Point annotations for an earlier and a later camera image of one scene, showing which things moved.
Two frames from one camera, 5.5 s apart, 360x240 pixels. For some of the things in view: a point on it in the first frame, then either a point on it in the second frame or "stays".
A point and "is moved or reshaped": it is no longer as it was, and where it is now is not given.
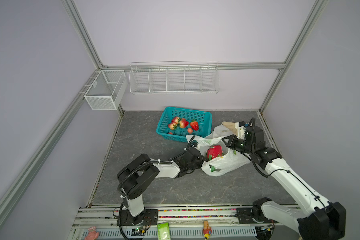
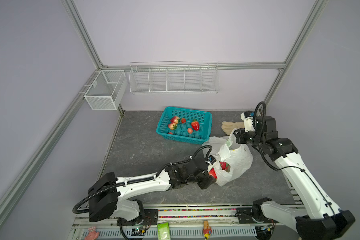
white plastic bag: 232,157 is moved or reshaped
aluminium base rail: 186,224 stays
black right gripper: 233,138 -> 240,135
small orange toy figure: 207,230 stays
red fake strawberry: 194,125 stays
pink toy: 92,235 stays
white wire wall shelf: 173,77 stays
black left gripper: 202,159 -> 207,181
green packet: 163,231 stays
